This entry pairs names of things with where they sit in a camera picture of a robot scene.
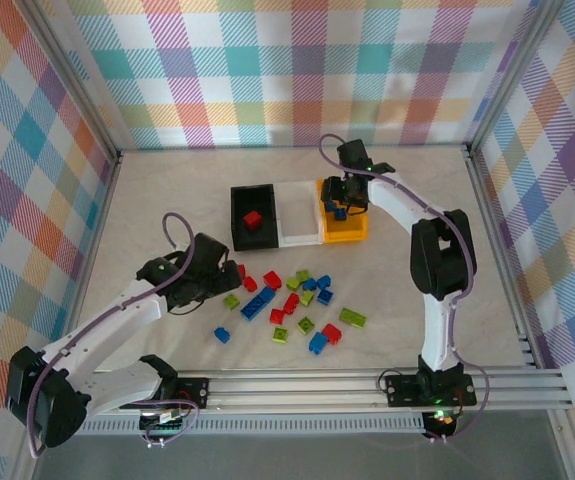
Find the small blue lego brick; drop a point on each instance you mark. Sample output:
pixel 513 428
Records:
pixel 340 215
pixel 310 284
pixel 328 204
pixel 222 334
pixel 325 297
pixel 323 281
pixel 318 342

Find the small red lego brick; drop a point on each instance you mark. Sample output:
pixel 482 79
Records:
pixel 332 333
pixel 250 283
pixel 272 279
pixel 277 316
pixel 241 271

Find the long blue lego brick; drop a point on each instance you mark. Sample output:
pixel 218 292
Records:
pixel 258 302

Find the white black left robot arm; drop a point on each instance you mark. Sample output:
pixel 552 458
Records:
pixel 117 320

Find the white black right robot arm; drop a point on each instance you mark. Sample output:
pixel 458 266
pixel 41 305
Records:
pixel 434 325

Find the yellow plastic bin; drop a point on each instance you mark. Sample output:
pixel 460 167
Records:
pixel 352 232

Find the white plastic bin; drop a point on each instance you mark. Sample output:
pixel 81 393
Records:
pixel 294 210

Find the red lego cube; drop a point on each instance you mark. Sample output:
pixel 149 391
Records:
pixel 252 220

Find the black plastic bin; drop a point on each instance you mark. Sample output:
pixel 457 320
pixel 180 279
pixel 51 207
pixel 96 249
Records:
pixel 259 200

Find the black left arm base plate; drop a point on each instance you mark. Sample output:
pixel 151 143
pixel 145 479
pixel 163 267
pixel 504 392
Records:
pixel 194 392

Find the aluminium table side rail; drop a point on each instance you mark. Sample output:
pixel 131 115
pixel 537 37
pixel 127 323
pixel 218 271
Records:
pixel 492 225
pixel 101 220

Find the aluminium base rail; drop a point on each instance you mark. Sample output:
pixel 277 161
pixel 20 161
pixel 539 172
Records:
pixel 292 387

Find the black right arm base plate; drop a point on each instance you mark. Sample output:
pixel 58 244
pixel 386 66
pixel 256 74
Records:
pixel 399 390

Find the aluminium frame post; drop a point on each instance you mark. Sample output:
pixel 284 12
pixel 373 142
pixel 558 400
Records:
pixel 567 450
pixel 24 467
pixel 510 75
pixel 78 80

